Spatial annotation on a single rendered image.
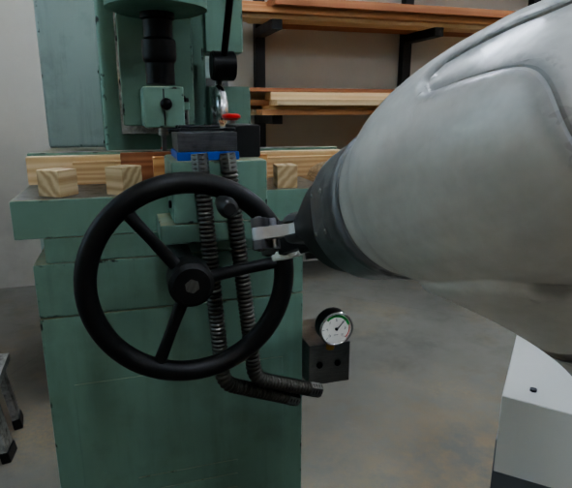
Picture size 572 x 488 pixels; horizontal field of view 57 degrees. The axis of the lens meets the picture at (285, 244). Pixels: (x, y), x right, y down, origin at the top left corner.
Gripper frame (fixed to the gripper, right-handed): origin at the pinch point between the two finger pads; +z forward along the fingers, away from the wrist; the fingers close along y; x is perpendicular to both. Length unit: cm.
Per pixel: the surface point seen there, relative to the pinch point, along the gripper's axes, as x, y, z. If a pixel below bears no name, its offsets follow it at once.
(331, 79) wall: -123, -118, 254
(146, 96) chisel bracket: -30.4, 10.6, 38.2
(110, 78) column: -42, 16, 58
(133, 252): -3.6, 15.2, 35.6
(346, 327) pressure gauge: 13.1, -19.6, 34.8
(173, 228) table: -5.7, 9.2, 24.7
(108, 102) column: -38, 17, 60
